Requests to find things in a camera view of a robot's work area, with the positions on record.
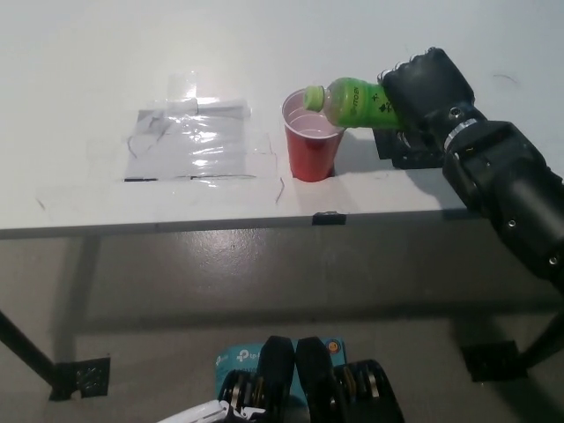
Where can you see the black table leg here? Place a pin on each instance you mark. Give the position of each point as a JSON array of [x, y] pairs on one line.
[[544, 339], [26, 348]]

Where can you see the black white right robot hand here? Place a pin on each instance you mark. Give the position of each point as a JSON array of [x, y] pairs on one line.
[[429, 92]]

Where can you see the clear tape strip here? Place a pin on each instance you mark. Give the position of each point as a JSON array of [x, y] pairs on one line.
[[183, 88]]

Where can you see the green tea plastic bottle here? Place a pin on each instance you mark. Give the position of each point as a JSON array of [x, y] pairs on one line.
[[352, 103]]

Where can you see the taped clear plastic sheet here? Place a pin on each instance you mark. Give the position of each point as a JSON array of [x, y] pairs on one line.
[[189, 145]]

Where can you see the black tape square marker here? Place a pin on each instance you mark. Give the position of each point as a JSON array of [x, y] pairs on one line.
[[388, 145]]

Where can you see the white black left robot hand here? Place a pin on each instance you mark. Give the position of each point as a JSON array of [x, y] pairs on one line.
[[194, 414]]

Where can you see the red plastic cup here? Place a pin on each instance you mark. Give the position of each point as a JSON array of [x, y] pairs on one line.
[[313, 154]]

